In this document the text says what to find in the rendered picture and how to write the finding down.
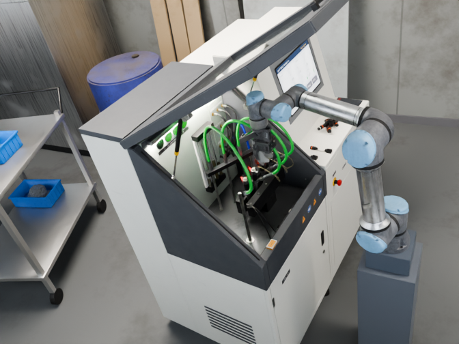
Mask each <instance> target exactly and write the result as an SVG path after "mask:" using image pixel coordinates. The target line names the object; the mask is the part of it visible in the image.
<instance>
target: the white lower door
mask: <svg viewBox="0 0 459 344"><path fill-rule="evenodd" d="M330 279H331V272H330V262H329V243H328V233H327V222H326V203H325V198H324V200H323V202H322V203H321V204H320V207H319V208H318V209H317V211H316V213H315V214H314V216H313V218H312V219H311V221H310V222H309V224H308V226H307V227H306V229H305V230H304V232H303V234H302V236H301V237H300V238H299V240H298V242H297V243H296V245H295V247H294V248H293V249H292V252H291V253H290V255H289V256H288V258H287V259H286V261H285V263H284V264H283V266H282V267H281V269H280V271H279V272H278V274H277V275H276V277H275V279H274V281H273V282H272V283H271V284H270V287H269V289H270V294H271V298H272V302H273V308H274V312H275V319H276V322H277V329H278V333H279V339H280V343H281V344H298V342H299V340H300V338H301V336H302V334H303V333H304V331H305V329H306V327H307V324H308V323H309V320H310V319H311V316H312V315H313V313H314V311H315V309H316V307H317V305H318V303H319V301H320V299H321V297H322V295H323V293H324V291H325V289H326V287H327V285H328V284H329V281H330Z"/></svg>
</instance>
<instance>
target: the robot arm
mask: <svg viewBox="0 0 459 344"><path fill-rule="evenodd" d="M246 102H247V103H246V105H247V110H248V114H249V122H250V126H251V131H250V132H248V133H246V134H242V136H241V137H240V138H239V141H240V143H244V142H247V141H248V140H250V139H253V142H252V146H253V155H254V157H255V159H256V160H257V161H258V162H259V163H260V164H261V165H263V166H264V163H265V162H269V158H272V157H273V155H272V154H271V151H272V150H273V149H274V147H275V146H276V145H277V141H276V136H275V135H272V134H271V132H270V131H271V130H272V129H273V127H272V126H269V125H268V120H267V119H271V120H274V121H280V122H287V121H288V120H289V117H290V116H291V114H292V109H293V108H295V107H298V108H300V109H304V110H306V111H310V112H312V113H316V114H319V115H322V116H325V117H328V118H331V119H334V120H337V121H340V122H343V123H345V124H349V125H351V126H355V127H357V128H356V129H355V130H354V131H353V132H351V133H350V134H349V135H348V136H347V138H346V139H345V141H344V142H343V145H342V154H343V156H344V159H345V160H347V161H348V162H347V163H348V164H350V165H351V166H352V168H354V169H356V173H357V182H358V187H359V196H360V201H361V209H362V215H361V217H360V219H359V224H360V231H358V232H357V235H356V239H357V242H358V243H359V245H360V246H362V247H363V248H364V249H365V250H367V251H369V252H371V253H381V252H384V253H388V254H399V253H403V252H404V251H406V250H407V249H408V247H409V246H410V242H411V238H410V236H409V233H408V230H407V222H408V211H409V208H408V203H407V202H406V201H405V200H404V199H403V198H401V197H397V196H393V195H391V196H385V197H384V194H383V182H382V175H381V169H380V167H381V166H382V165H383V163H384V161H385V158H384V151H383V150H384V148H385V146H386V145H387V144H388V143H389V142H390V141H391V140H392V138H393V136H394V125H393V122H392V120H391V119H390V117H389V116H388V115H386V114H385V113H383V112H382V111H380V110H378V109H375V108H372V107H370V106H365V107H364V108H363V107H360V106H356V105H353V104H349V103H347V102H342V101H340V100H336V99H333V98H329V97H326V96H322V95H320V94H315V93H313V92H310V91H308V89H307V88H306V86H304V85H303V84H300V83H298V84H296V85H294V86H292V87H291V88H289V90H287V91H286V92H284V93H283V94H281V95H280V96H279V97H278V98H276V99H275V100H269V99H266V98H264V94H263V92H262V91H259V90H255V91H250V92H249V93H248V94H247V95H246Z"/></svg>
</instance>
